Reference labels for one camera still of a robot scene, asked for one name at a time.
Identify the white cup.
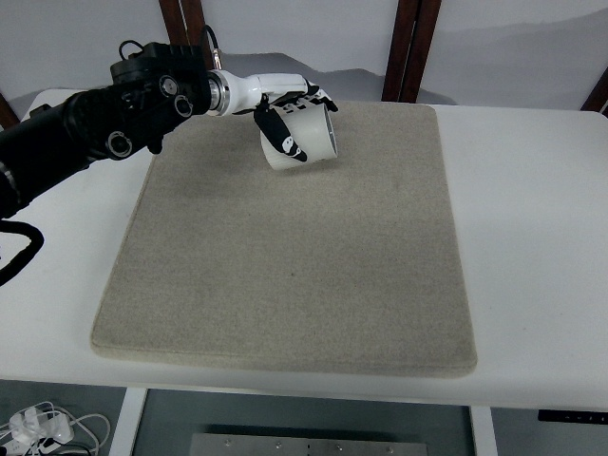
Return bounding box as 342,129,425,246
258,102,341,172

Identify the black desk control panel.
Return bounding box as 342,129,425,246
537,408,608,423

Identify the white table leg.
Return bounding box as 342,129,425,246
469,406,500,456
109,387,149,456

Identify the white power adapter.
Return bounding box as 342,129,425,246
8,407,76,447

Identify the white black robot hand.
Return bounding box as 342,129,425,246
221,70,340,164

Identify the white cable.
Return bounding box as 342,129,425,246
0,400,113,456

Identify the grey felt mat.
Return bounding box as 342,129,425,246
89,98,479,380

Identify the grey metal plate with screws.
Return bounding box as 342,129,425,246
189,432,429,456

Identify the brown wooden screen post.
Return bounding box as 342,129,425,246
158,0,220,96
580,66,608,118
0,92,21,132
381,0,444,104

